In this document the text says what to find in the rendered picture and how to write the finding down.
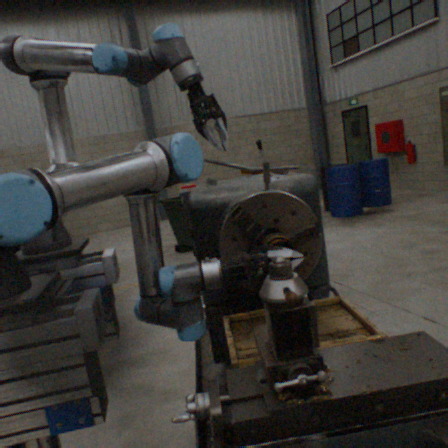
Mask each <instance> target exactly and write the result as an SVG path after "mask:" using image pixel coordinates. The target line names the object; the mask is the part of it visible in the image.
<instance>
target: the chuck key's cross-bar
mask: <svg viewBox="0 0 448 448"><path fill-rule="evenodd" d="M204 162H209V163H214V164H219V165H223V166H228V167H232V168H237V169H241V170H246V171H251V172H255V171H263V170H264V168H263V167H247V166H243V165H238V164H233V163H229V162H225V161H216V160H211V159H206V158H204ZM289 169H299V165H286V166H270V171H273V170H289Z"/></svg>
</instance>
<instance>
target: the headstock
mask: <svg viewBox="0 0 448 448"><path fill-rule="evenodd" d="M291 174H296V175H291ZM271 175H274V176H273V177H271V183H270V189H275V190H279V191H282V192H285V193H289V194H291V195H294V196H296V197H298V199H300V200H301V201H303V202H304V203H305V204H306V205H307V206H308V207H310V208H311V209H312V210H313V212H314V213H315V215H316V217H317V219H318V221H319V222H317V224H318V227H319V230H320V233H321V235H322V247H321V252H320V258H319V261H318V263H317V265H316V267H315V268H314V270H313V271H312V273H311V274H309V275H308V277H307V278H305V279H304V280H303V282H304V283H305V284H306V286H307V287H308V288H312V287H317V286H322V285H326V284H328V283H329V282H330V275H329V268H328V260H327V253H326V246H325V238H324V230H323V223H322V215H321V207H320V200H319V184H318V180H317V178H316V177H315V176H313V175H311V174H304V173H295V172H289V173H288V174H287V175H289V177H283V176H287V175H283V174H277V173H273V172H271ZM278 177H279V179H275V178H278ZM196 185H199V186H200V187H199V188H198V189H197V188H193V189H194V190H193V191H191V192H190V193H189V194H188V197H187V199H185V198H182V203H183V207H184V209H185V210H188V213H189V219H190V226H191V227H190V233H191V234H190V238H191V239H192V240H193V243H194V250H195V255H196V261H201V260H205V257H208V258H209V259H212V258H217V259H218V260H219V258H221V256H220V252H218V251H219V250H218V245H217V229H218V225H219V221H220V219H221V217H222V215H223V213H224V211H225V210H226V208H227V207H228V206H229V204H230V203H231V202H232V201H234V200H235V199H236V198H237V197H239V196H241V195H242V194H244V193H246V192H249V191H252V190H255V189H261V188H265V183H263V174H257V175H252V176H246V177H239V178H233V179H228V180H222V181H217V184H216V185H213V184H210V183H198V184H196ZM204 242H205V243H204ZM214 242H215V243H214ZM215 246H216V247H215ZM214 255H215V256H214ZM317 278H318V279H317ZM323 279H324V280H323ZM238 286H239V287H238ZM201 292H202V297H203V302H204V303H205V304H207V305H211V304H217V303H223V302H229V301H234V300H239V299H245V298H251V297H260V296H259V292H260V291H258V290H253V291H251V290H249V289H247V288H245V287H243V286H242V285H240V284H239V283H231V284H229V286H224V285H222V288H218V289H212V290H207V291H206V290H205V291H201Z"/></svg>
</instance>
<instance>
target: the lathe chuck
mask: <svg viewBox="0 0 448 448"><path fill-rule="evenodd" d="M262 190H264V191H262ZM236 205H240V206H241V207H242V208H243V209H244V210H246V211H247V212H248V213H249V214H250V215H251V216H252V217H253V219H254V220H255V221H256V222H258V223H259V224H260V225H261V226H262V227H263V228H264V229H277V230H279V231H281V232H282V233H283V232H286V231H290V230H293V229H299V228H301V227H304V226H307V225H310V224H313V223H317V222H319V221H318V219H317V217H316V215H315V213H314V212H313V210H312V209H311V208H310V207H308V206H307V205H306V204H305V203H304V202H303V201H301V200H300V199H298V197H296V196H294V195H291V194H289V193H285V192H282V191H279V190H275V189H270V190H265V189H260V190H255V191H252V192H249V193H247V194H245V195H243V196H241V197H240V198H238V199H237V200H236V201H234V202H233V203H232V204H231V205H229V208H228V209H227V210H226V212H225V214H224V215H223V217H222V219H221V222H220V225H219V229H218V234H217V244H218V250H219V252H220V256H221V258H222V257H224V259H225V263H226V264H228V262H229V261H230V260H231V259H232V258H234V257H235V256H237V255H238V254H239V253H241V252H247V251H249V252H251V251H253V250H254V247H256V239H255V238H254V237H253V235H252V234H251V233H250V232H248V231H247V229H244V228H243V227H242V226H241V225H240V224H239V223H238V222H237V221H236V220H235V219H234V218H233V217H232V216H231V215H230V214H229V213H230V212H231V211H232V210H233V209H234V208H235V206H236ZM319 236H320V238H318V239H315V240H312V241H308V242H306V243H307V244H305V245H302V246H299V249H297V250H295V252H299V253H300V254H302V255H303V260H302V261H301V262H300V263H299V264H298V265H297V266H296V267H294V271H293V273H296V274H298V276H299V277H300V278H301V280H302V281H303V280H304V279H305V278H307V277H308V275H309V274H311V273H312V271H313V270H314V268H315V267H316V265H317V263H318V261H319V258H320V252H321V247H322V235H321V233H320V234H319ZM237 283H239V284H240V285H242V286H243V287H245V288H247V289H249V290H251V291H253V288H254V287H250V285H249V282H248V281H243V282H237Z"/></svg>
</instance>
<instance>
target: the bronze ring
mask: <svg viewBox="0 0 448 448"><path fill-rule="evenodd" d="M262 245H273V246H277V247H278V246H283V248H285V249H289V250H292V251H295V250H294V246H293V243H292V241H291V240H290V238H289V237H288V236H286V235H285V234H282V233H272V234H270V235H268V236H267V237H266V238H265V239H264V240H263V242H262V244H261V246H262Z"/></svg>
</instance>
